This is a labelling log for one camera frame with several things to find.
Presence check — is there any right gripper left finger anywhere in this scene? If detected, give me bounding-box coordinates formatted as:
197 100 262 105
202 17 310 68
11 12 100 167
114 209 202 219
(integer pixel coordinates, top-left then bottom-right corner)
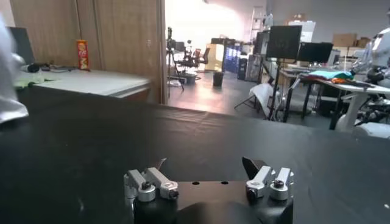
123 158 180 203

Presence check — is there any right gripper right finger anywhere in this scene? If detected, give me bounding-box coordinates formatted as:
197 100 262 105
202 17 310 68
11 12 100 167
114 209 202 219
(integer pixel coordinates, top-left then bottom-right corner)
242 156 295 201

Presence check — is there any black tablecloth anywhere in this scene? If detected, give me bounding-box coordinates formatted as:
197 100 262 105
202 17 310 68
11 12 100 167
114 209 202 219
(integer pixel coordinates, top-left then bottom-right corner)
0 88 390 224

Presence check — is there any white leaning board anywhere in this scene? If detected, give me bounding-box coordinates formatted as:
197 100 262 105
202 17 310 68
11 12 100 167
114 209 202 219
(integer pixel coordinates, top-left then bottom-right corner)
249 82 275 118

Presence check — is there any black monitor stand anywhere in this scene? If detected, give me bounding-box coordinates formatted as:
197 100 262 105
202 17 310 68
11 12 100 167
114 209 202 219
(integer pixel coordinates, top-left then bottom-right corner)
268 59 293 122

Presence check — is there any black trash bin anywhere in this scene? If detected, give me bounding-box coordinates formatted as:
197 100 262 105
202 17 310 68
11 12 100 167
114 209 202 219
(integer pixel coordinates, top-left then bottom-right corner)
212 71 225 88

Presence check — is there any white standing desk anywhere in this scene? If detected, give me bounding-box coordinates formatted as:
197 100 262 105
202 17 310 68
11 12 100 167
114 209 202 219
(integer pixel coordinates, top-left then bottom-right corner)
300 71 390 131

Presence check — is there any white side table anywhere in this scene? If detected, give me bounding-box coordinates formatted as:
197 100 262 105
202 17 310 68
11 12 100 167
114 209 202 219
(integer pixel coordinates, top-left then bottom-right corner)
15 65 152 100

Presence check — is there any teal cloth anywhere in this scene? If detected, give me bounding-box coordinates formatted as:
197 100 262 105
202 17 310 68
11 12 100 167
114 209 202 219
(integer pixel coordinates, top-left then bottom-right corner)
307 69 354 82

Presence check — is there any black monitor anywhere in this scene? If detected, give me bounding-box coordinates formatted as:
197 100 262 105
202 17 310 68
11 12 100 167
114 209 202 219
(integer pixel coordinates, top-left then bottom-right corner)
266 25 303 60

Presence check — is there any laptop computer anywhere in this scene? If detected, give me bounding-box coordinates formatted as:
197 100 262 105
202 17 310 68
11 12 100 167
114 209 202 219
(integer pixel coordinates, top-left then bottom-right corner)
297 41 335 64

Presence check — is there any red chips can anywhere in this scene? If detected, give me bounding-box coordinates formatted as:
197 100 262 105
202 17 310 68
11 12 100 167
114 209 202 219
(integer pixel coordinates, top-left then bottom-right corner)
76 39 90 71

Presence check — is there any wooden slatted partition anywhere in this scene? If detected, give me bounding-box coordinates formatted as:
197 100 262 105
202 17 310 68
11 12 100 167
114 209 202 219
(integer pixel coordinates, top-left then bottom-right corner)
9 0 168 106

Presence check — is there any brown cardboard box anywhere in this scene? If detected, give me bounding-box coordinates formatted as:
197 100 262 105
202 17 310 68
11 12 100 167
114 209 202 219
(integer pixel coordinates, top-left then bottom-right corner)
331 32 358 48

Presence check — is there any white humanoid robot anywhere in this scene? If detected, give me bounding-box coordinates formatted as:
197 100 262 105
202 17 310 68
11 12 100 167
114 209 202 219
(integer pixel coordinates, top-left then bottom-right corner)
353 9 390 89

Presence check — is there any black flat screen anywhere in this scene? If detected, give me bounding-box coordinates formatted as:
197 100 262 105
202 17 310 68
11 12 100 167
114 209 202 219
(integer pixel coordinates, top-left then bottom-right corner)
7 26 36 65

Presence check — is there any black camera tripod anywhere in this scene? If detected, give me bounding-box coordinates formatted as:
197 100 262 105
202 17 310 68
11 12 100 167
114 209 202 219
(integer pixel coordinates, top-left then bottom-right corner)
166 26 185 98

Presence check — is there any black cable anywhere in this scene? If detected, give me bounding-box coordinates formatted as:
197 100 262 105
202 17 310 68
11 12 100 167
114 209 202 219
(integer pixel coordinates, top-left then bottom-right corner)
39 63 80 73

